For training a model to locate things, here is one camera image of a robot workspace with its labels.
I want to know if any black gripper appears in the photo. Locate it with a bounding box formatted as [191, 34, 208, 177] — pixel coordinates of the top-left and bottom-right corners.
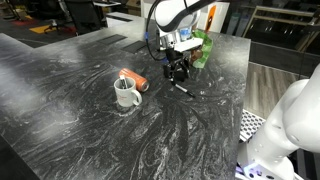
[165, 48, 192, 84]

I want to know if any black whiteboard eraser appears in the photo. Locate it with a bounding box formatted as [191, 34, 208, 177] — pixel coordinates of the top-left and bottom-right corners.
[162, 63, 186, 83]

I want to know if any thin black white marker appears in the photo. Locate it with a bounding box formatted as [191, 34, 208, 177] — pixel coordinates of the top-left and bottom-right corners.
[171, 82, 197, 99]

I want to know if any thick black white Expo marker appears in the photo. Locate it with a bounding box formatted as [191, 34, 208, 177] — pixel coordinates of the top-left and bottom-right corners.
[118, 74, 128, 90]

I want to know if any green snack bag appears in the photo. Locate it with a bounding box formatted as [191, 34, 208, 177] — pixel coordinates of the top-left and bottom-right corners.
[189, 28, 214, 70]

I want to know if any clear water bottle blue label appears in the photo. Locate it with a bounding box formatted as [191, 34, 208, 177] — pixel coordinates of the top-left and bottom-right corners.
[178, 27, 193, 42]

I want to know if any orange energy drink can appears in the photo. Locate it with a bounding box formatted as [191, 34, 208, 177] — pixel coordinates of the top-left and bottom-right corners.
[118, 67, 150, 93]

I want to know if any white ceramic mug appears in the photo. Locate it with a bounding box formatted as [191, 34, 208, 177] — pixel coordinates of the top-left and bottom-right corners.
[113, 75, 144, 109]

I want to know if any orange poster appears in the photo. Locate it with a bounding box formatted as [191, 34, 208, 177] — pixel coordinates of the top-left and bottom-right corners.
[204, 4, 218, 33]

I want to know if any white cabinet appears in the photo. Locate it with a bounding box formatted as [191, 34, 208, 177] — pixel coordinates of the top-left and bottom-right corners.
[139, 0, 232, 35]

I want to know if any white perforated metal plate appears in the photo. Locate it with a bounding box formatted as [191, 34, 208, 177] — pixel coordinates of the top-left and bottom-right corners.
[238, 108, 268, 143]

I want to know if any black office chair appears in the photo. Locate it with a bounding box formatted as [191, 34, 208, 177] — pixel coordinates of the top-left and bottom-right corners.
[64, 0, 108, 35]

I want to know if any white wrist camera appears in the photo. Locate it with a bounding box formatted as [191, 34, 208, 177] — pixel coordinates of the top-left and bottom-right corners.
[172, 36, 205, 53]

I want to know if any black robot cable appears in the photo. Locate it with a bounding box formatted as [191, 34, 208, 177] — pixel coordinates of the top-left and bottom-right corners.
[144, 0, 168, 63]

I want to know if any light wooden frame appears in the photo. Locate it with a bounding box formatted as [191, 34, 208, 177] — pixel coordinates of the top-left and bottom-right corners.
[241, 4, 320, 52]

